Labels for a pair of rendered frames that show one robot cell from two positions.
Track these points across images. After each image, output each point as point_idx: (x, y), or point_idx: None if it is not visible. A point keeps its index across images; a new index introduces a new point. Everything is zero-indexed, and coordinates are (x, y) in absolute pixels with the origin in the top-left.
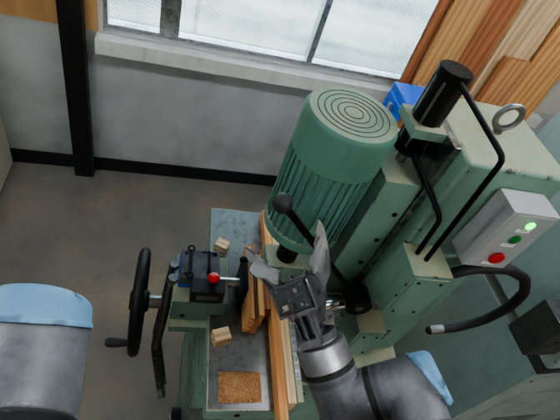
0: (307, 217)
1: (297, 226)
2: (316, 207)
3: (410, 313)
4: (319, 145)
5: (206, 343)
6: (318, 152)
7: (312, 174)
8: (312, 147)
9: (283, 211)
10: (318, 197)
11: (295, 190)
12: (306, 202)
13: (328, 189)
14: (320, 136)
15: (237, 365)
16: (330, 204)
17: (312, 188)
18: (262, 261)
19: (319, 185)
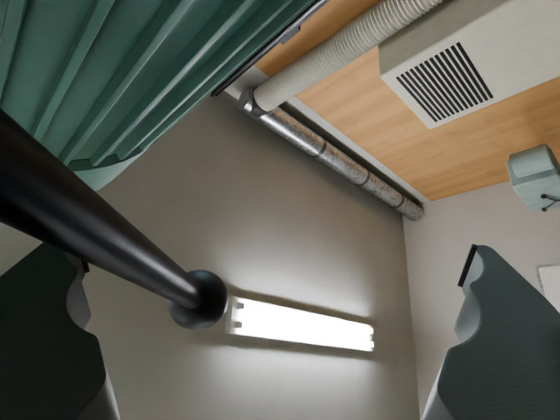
0: (146, 59)
1: (173, 297)
2: (94, 88)
3: None
4: (97, 186)
5: None
6: (98, 182)
7: (114, 150)
8: (115, 174)
9: (194, 330)
10: (85, 135)
11: (190, 99)
12: (147, 110)
13: (43, 140)
14: (97, 189)
15: None
16: (9, 87)
17: (117, 144)
18: (456, 321)
19: (87, 144)
